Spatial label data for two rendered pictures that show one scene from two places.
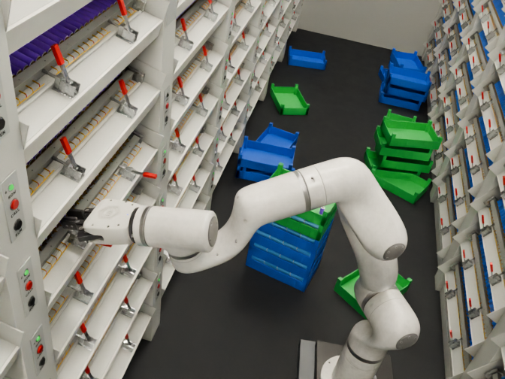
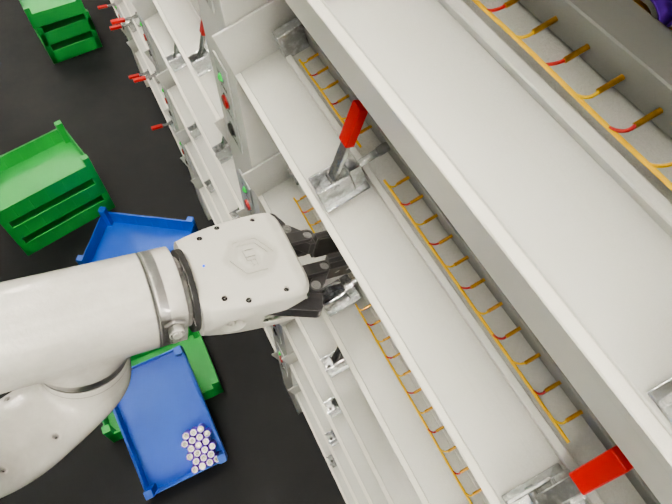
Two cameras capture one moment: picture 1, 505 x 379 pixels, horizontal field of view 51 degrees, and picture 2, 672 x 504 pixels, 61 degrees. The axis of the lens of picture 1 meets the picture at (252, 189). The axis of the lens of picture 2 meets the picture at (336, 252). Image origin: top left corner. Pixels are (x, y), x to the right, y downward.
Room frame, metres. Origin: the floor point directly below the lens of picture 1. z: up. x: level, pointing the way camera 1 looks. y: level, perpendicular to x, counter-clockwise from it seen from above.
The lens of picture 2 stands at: (1.07, 0.20, 1.48)
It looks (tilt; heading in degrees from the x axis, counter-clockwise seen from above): 57 degrees down; 147
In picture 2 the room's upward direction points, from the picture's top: straight up
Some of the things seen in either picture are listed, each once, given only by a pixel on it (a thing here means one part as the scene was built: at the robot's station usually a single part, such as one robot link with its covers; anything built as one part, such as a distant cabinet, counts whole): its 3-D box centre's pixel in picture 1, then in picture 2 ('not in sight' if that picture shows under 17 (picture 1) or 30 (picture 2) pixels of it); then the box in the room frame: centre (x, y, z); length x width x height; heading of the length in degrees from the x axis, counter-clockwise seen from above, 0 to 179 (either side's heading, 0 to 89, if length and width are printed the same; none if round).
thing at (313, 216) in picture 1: (300, 193); not in sight; (1.79, -0.20, 0.44); 0.30 x 0.20 x 0.08; 70
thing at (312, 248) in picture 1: (294, 221); not in sight; (1.79, -0.20, 0.28); 0.30 x 0.20 x 0.08; 70
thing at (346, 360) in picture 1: (357, 365); not in sight; (1.02, -0.42, 0.40); 0.19 x 0.19 x 0.18
